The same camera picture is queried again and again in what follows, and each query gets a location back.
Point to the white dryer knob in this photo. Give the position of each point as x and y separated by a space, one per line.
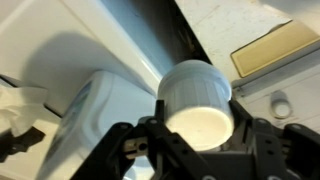
281 107

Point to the large Kirkland detergent jug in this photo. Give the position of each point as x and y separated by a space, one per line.
100 110

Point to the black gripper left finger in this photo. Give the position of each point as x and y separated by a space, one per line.
133 156

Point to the white washing machine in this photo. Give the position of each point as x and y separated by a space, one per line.
66 33
233 30

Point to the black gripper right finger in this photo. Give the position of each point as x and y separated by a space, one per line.
286 153

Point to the white ribbed bottle cap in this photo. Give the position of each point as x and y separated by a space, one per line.
196 106

